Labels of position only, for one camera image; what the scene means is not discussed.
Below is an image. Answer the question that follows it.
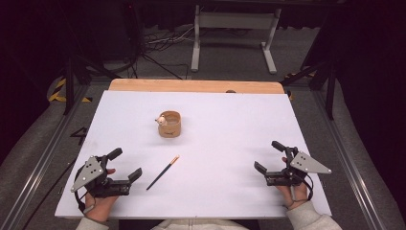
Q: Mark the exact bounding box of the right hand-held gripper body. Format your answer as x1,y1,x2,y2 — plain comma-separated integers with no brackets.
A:
263,146,332,188

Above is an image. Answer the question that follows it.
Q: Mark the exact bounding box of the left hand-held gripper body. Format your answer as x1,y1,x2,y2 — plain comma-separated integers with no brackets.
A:
70,154,132,199

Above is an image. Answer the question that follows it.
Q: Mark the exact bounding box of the dark pencil with orange end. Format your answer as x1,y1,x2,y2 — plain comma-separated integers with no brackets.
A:
146,154,181,192

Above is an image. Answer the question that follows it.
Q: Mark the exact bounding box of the wooden pen holder with figurine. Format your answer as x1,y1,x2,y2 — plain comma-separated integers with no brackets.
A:
154,110,183,139

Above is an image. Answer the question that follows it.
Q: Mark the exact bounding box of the person's right hand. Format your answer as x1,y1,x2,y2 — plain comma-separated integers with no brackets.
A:
275,156,310,211

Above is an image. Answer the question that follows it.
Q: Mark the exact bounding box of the person's left hand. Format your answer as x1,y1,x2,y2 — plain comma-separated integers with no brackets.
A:
83,168,120,223

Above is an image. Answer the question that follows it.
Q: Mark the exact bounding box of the white table sheet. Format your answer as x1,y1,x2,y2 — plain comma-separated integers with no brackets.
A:
54,89,332,220

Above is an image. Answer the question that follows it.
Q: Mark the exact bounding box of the black tripod stand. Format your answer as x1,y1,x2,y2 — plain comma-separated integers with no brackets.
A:
280,57,340,122
60,52,123,117

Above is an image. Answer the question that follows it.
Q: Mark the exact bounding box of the person's light torso clothing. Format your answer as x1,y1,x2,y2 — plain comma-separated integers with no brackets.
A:
150,218,251,230

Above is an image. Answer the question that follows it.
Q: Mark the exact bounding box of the yellow black floor tape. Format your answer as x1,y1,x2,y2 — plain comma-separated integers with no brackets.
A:
47,78,94,104

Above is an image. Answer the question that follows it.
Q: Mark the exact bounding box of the right hand-held gripper cable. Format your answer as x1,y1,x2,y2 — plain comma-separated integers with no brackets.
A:
286,172,316,209

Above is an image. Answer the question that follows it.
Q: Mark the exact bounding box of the hand-held gripper cable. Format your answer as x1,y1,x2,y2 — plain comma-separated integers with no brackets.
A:
286,172,316,209
73,165,98,215

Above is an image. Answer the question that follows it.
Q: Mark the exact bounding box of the left hand-held gripper cable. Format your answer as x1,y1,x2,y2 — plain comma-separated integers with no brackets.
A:
73,165,98,215

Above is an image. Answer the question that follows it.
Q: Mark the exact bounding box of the aluminium floor rail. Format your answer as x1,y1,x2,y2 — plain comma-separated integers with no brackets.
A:
310,89,389,230
0,83,91,230

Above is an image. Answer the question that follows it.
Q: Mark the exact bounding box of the bundle of floor cables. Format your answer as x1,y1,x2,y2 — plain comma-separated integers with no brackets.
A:
139,24,196,81

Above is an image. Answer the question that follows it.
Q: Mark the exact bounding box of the white metal stand frame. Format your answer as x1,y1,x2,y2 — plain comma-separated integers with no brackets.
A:
190,4,282,76

